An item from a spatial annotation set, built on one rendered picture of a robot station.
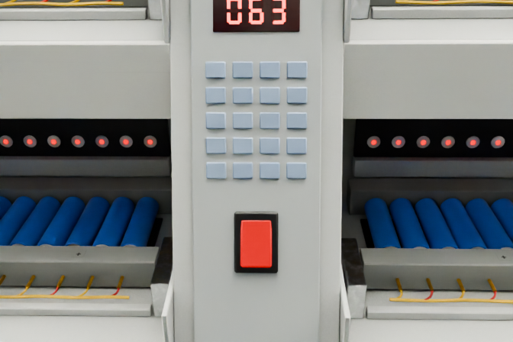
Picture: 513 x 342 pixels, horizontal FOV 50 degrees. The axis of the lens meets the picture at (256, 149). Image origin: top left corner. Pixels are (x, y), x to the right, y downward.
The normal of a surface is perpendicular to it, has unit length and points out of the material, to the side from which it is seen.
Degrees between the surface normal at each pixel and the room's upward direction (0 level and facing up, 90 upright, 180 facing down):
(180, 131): 90
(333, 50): 90
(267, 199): 90
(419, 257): 22
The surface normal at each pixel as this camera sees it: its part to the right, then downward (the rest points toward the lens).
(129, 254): -0.01, -0.89
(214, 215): -0.03, 0.08
